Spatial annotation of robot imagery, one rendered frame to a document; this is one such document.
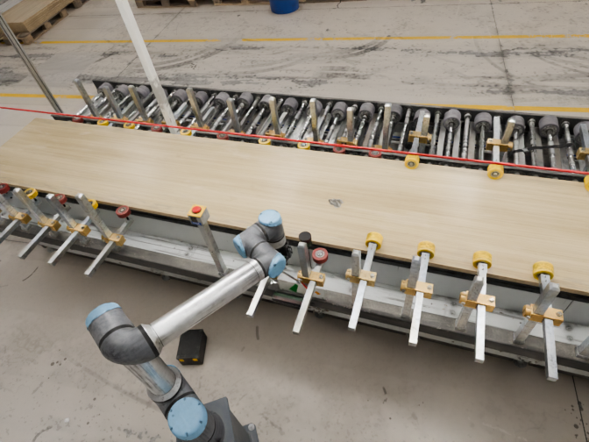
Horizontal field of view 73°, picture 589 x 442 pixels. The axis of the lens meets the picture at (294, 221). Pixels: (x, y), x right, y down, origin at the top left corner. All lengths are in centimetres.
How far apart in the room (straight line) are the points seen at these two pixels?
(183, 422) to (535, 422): 191
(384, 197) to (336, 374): 116
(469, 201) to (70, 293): 298
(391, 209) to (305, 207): 47
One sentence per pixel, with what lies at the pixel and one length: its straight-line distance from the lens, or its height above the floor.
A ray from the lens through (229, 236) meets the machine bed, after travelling 237.
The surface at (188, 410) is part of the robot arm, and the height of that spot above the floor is 87.
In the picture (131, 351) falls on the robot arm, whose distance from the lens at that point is 135.
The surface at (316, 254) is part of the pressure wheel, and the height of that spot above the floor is 91.
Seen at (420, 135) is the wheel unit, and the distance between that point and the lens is 261.
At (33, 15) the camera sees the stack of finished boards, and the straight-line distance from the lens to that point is 881.
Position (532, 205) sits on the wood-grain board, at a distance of 241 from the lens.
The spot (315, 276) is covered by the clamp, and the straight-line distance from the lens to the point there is 199.
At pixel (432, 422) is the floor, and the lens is 265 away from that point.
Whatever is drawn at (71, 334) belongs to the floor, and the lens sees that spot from 344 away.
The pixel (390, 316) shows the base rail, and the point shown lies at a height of 70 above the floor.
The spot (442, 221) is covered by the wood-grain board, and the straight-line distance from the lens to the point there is 220.
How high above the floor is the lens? 253
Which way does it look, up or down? 48 degrees down
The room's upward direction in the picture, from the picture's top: 10 degrees counter-clockwise
